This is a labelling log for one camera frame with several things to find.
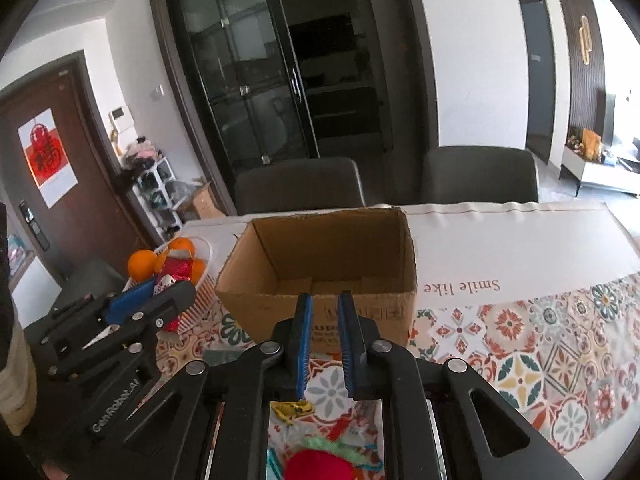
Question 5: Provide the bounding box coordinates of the brown cardboard box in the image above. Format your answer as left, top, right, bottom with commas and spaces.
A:
215, 207, 418, 356

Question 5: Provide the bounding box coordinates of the dark glass door cabinet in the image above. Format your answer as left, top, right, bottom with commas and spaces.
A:
148, 0, 441, 211

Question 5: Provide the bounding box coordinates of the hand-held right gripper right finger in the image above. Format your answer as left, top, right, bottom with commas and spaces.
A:
337, 291, 583, 480

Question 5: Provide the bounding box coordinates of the patterned tablecloth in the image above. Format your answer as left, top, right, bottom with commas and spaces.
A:
155, 201, 640, 480

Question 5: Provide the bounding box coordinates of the brown entrance door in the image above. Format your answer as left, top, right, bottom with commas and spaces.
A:
0, 51, 146, 281

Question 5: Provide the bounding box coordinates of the white intercom panel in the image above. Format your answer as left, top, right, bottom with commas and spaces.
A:
109, 105, 135, 134

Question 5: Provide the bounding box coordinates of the pink dark cloth pile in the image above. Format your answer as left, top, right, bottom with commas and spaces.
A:
122, 135, 166, 171

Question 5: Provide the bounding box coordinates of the cardboard box on floor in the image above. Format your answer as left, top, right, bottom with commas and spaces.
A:
177, 181, 226, 221

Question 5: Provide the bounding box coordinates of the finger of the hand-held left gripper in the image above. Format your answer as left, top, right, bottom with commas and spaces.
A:
42, 280, 197, 381
50, 280, 157, 326

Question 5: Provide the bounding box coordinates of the white shoe rack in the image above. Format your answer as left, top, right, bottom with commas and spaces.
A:
132, 156, 183, 241

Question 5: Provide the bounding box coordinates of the white bowl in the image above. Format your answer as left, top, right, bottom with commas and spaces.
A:
122, 236, 216, 333

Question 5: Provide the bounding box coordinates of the red foil packet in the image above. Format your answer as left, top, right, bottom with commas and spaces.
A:
152, 255, 196, 333

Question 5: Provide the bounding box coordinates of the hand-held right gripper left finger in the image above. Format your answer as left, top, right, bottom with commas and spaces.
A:
90, 294, 314, 480

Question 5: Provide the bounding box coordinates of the red and white door poster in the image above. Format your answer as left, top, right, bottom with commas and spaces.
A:
17, 107, 77, 208

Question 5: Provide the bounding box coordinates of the black door lock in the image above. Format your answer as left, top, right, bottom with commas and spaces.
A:
19, 200, 51, 252

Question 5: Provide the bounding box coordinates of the green knitted cloth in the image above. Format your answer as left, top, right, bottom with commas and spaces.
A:
267, 435, 385, 480

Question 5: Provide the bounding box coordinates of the person's left forearm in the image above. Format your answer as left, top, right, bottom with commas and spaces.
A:
0, 330, 38, 436

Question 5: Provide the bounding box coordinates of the grey dining chair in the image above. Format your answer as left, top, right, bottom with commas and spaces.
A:
234, 156, 366, 215
421, 146, 540, 205

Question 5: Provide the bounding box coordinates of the gold wall ornament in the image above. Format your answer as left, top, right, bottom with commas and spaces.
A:
578, 15, 594, 66

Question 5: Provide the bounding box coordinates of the white media cabinet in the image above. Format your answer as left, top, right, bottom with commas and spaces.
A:
557, 144, 640, 198

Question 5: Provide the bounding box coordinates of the pile of oranges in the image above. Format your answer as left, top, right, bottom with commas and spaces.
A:
127, 237, 207, 283

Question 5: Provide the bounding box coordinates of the small yellow green trinket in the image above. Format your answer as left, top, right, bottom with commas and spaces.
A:
272, 400, 313, 423

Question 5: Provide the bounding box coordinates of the dark interior door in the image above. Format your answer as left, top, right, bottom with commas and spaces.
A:
518, 0, 558, 163

